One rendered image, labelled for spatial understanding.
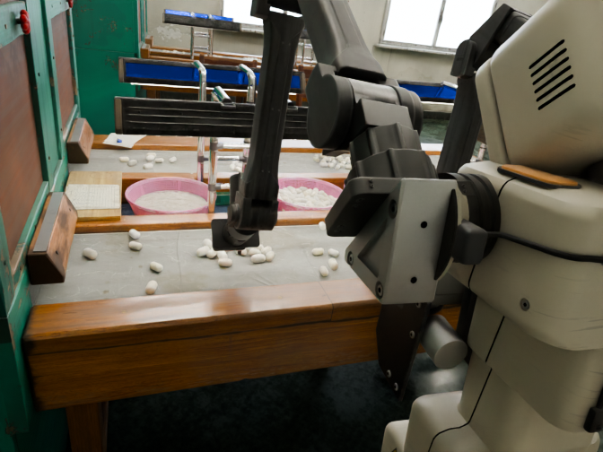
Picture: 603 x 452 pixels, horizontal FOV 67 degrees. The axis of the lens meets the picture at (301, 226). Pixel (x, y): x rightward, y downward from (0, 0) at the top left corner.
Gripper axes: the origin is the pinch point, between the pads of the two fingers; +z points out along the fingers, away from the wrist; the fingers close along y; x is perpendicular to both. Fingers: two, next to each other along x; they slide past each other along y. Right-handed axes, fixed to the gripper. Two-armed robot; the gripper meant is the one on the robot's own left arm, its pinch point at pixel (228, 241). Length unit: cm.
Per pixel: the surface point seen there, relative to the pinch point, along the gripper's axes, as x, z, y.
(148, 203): -20.4, 37.9, 16.4
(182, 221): -9.7, 19.6, 8.3
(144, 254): 0.0, 12.1, 18.6
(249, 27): -338, 371, -116
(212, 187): -19.2, 18.8, -0.2
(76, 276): 5.4, 6.0, 32.7
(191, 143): -55, 72, -2
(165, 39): -327, 397, -19
